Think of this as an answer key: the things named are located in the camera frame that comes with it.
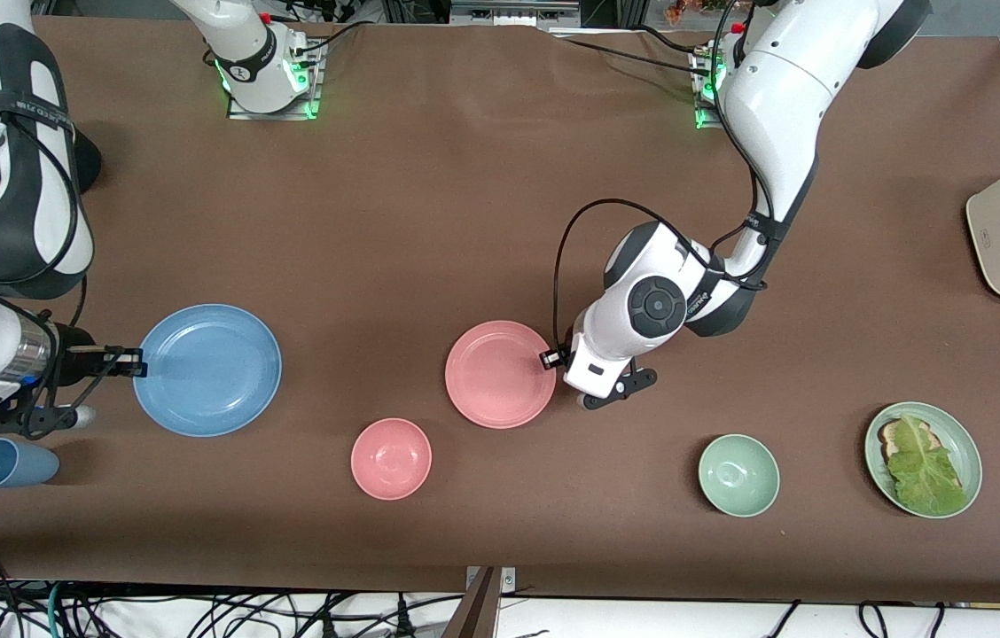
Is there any black left arm base cable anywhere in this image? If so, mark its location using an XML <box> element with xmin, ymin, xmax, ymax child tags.
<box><xmin>551</xmin><ymin>32</ymin><xmax>714</xmax><ymax>72</ymax></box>

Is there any dark beam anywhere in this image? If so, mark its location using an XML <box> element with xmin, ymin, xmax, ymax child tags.
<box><xmin>440</xmin><ymin>567</ymin><xmax>502</xmax><ymax>638</ymax></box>

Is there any blue plate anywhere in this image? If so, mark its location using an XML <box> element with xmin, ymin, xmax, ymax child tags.
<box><xmin>132</xmin><ymin>303</ymin><xmax>284</xmax><ymax>439</ymax></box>

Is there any black right arm base cable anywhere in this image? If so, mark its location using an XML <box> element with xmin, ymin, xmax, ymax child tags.
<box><xmin>292</xmin><ymin>19</ymin><xmax>396</xmax><ymax>68</ymax></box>

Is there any green plate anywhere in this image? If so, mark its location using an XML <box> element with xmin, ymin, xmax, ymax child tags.
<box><xmin>863</xmin><ymin>401</ymin><xmax>984</xmax><ymax>520</ymax></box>

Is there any blue cup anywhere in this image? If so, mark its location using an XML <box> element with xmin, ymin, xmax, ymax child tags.
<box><xmin>0</xmin><ymin>438</ymin><xmax>60</xmax><ymax>490</ymax></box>

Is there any black pot with blue handle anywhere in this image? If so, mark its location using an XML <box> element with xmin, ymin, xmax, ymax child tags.
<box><xmin>66</xmin><ymin>130</ymin><xmax>104</xmax><ymax>195</ymax></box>

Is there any aluminium rail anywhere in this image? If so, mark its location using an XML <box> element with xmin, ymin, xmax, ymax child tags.
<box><xmin>449</xmin><ymin>0</ymin><xmax>582</xmax><ymax>33</ymax></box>

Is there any pink plate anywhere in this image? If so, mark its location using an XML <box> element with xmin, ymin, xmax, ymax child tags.
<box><xmin>444</xmin><ymin>320</ymin><xmax>558</xmax><ymax>432</ymax></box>

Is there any metal table edge bracket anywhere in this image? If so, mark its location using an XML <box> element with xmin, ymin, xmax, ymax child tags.
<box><xmin>464</xmin><ymin>566</ymin><xmax>518</xmax><ymax>594</ymax></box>

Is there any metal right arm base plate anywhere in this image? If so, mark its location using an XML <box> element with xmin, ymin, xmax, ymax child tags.
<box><xmin>227</xmin><ymin>40</ymin><xmax>324</xmax><ymax>121</ymax></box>

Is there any green bowl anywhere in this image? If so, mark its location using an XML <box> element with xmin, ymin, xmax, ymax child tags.
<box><xmin>698</xmin><ymin>432</ymin><xmax>781</xmax><ymax>518</ymax></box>

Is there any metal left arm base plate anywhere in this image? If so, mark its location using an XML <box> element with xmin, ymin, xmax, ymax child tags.
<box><xmin>691</xmin><ymin>49</ymin><xmax>731</xmax><ymax>130</ymax></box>

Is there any brown table cover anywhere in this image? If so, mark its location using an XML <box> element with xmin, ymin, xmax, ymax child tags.
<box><xmin>0</xmin><ymin>13</ymin><xmax>1000</xmax><ymax>605</ymax></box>

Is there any black arm base cable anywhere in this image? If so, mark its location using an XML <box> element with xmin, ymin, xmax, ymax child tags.
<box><xmin>292</xmin><ymin>19</ymin><xmax>396</xmax><ymax>68</ymax></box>
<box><xmin>551</xmin><ymin>32</ymin><xmax>714</xmax><ymax>72</ymax></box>

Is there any green lettuce leaf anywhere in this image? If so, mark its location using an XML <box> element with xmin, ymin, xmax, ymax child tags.
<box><xmin>885</xmin><ymin>414</ymin><xmax>970</xmax><ymax>517</ymax></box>

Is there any toast bread slice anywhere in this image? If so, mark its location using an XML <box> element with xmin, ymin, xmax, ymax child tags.
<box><xmin>877</xmin><ymin>418</ymin><xmax>937</xmax><ymax>463</ymax></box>

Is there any pink bowl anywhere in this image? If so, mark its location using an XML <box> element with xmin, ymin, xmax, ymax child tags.
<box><xmin>350</xmin><ymin>417</ymin><xmax>434</xmax><ymax>502</ymax></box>

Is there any colourful flower bunch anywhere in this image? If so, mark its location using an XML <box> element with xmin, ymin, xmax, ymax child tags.
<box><xmin>665</xmin><ymin>0</ymin><xmax>736</xmax><ymax>26</ymax></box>

